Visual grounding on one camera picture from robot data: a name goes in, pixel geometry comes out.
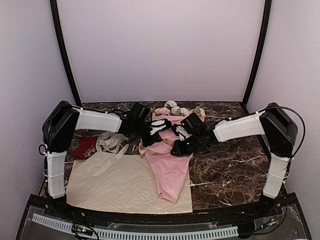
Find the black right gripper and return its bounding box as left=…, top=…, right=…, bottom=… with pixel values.
left=170, top=133, right=202, bottom=157

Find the tan satin ribbon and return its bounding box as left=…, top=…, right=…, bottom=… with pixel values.
left=138, top=141, right=173, bottom=158

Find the pink wrapping paper sheet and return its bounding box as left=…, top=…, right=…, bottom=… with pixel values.
left=143, top=129, right=194, bottom=204

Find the cream printed ribbon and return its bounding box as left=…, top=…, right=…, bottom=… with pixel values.
left=91, top=131, right=129, bottom=177

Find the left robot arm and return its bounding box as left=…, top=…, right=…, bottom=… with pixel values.
left=42, top=100, right=162, bottom=218

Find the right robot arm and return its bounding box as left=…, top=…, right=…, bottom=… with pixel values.
left=170, top=102, right=301, bottom=217

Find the cream wrapping paper sheet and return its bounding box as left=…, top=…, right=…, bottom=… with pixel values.
left=66, top=152, right=193, bottom=215

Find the red floral bowl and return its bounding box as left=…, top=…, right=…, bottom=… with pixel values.
left=69, top=136, right=97, bottom=160

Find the small circuit board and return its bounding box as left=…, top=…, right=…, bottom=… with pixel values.
left=71, top=224, right=93, bottom=236

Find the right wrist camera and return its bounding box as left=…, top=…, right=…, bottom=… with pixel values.
left=171, top=113, right=207, bottom=141

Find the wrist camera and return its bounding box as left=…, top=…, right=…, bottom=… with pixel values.
left=129, top=102, right=173, bottom=133
left=171, top=113, right=207, bottom=141

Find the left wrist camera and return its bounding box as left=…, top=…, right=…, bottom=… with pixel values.
left=129, top=102, right=173, bottom=133

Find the grey slotted cable duct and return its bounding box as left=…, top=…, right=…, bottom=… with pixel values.
left=31, top=213, right=239, bottom=240

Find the right black frame post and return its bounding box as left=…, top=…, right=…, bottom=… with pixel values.
left=241, top=0, right=272, bottom=109

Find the black frame post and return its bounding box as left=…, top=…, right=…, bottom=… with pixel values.
left=241, top=0, right=272, bottom=109
left=49, top=0, right=82, bottom=106

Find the left black frame post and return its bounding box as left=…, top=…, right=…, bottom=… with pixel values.
left=49, top=0, right=82, bottom=106

